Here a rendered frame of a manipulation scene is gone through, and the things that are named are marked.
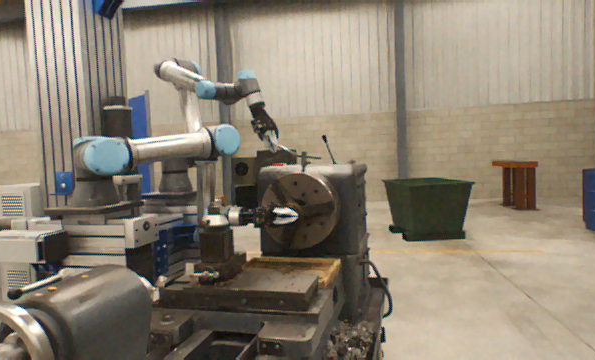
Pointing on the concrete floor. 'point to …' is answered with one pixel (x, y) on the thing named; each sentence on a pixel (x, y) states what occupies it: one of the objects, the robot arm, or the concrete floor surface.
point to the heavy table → (518, 183)
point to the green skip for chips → (428, 207)
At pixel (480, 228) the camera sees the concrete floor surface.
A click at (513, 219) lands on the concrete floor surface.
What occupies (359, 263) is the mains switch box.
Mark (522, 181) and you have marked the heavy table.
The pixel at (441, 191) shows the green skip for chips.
